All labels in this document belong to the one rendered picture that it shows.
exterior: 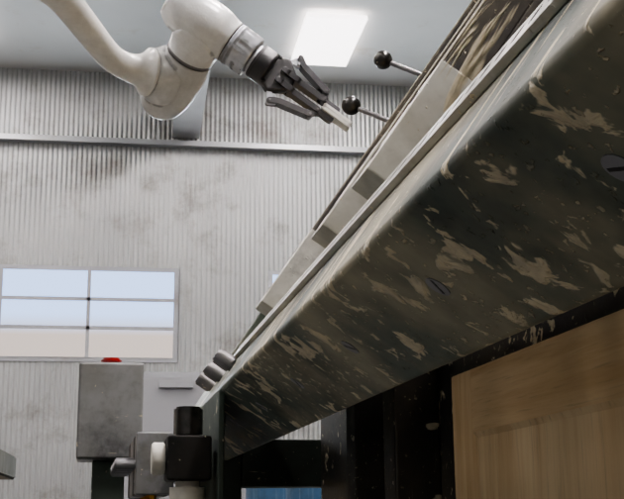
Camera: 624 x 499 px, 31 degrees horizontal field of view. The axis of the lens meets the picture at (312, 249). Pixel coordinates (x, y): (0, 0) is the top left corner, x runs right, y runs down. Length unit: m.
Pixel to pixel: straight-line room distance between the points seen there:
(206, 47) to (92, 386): 0.71
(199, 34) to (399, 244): 1.66
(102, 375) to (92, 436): 0.11
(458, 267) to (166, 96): 1.76
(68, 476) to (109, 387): 9.94
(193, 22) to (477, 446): 1.28
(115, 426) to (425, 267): 1.51
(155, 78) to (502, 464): 1.38
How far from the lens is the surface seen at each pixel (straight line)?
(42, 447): 12.14
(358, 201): 1.15
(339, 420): 2.06
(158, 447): 1.57
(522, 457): 1.16
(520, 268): 0.63
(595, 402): 1.00
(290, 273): 1.55
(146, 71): 2.38
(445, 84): 1.01
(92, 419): 2.18
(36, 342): 12.25
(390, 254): 0.72
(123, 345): 12.20
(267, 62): 2.32
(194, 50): 2.34
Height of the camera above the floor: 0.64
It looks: 13 degrees up
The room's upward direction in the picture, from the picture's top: 1 degrees counter-clockwise
